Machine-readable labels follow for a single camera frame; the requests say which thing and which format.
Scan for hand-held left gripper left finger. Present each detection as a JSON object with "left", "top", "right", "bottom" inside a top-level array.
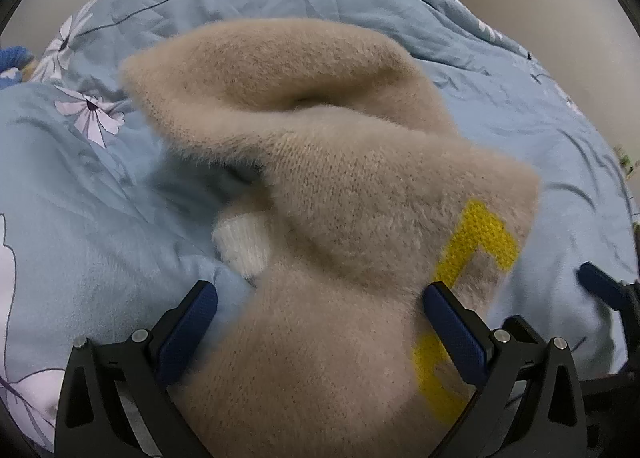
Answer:
[{"left": 54, "top": 279, "right": 219, "bottom": 458}]

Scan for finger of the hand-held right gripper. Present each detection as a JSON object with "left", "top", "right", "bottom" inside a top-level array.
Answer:
[{"left": 576, "top": 261, "right": 640, "bottom": 325}]

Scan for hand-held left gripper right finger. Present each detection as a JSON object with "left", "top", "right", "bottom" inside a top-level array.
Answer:
[{"left": 422, "top": 281, "right": 588, "bottom": 458}]

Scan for beige fluffy knit sweater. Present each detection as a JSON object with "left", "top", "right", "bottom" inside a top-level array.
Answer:
[{"left": 119, "top": 18, "right": 543, "bottom": 458}]

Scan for green potted plant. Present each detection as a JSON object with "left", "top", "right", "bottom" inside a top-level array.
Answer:
[{"left": 616, "top": 144, "right": 635, "bottom": 176}]

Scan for light blue floral quilt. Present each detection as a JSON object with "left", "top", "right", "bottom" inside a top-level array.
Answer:
[{"left": 0, "top": 0, "right": 640, "bottom": 441}]

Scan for blue plush toy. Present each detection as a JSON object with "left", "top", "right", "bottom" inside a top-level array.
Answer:
[{"left": 0, "top": 42, "right": 37, "bottom": 88}]

